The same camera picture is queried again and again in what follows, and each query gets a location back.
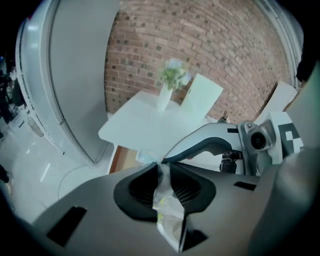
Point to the black pen holder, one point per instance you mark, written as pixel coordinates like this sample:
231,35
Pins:
225,117

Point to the white low cabinet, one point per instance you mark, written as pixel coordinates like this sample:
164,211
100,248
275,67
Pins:
277,100

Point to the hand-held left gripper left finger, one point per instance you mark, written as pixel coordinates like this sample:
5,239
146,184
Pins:
100,200

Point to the clear plastic bag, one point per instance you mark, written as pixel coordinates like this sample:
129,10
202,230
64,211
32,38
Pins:
167,207

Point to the white vase with flowers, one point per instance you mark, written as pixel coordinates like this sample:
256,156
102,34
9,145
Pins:
170,80

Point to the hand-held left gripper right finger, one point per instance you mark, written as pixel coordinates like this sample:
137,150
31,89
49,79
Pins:
225,200

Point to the white curved desk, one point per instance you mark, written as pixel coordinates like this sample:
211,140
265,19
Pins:
150,125

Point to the grey partition panel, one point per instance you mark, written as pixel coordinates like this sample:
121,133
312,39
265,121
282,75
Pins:
75,75

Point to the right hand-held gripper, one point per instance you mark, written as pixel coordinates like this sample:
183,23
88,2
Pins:
270,140

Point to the white upright box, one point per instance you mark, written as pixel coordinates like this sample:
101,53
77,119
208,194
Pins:
200,97

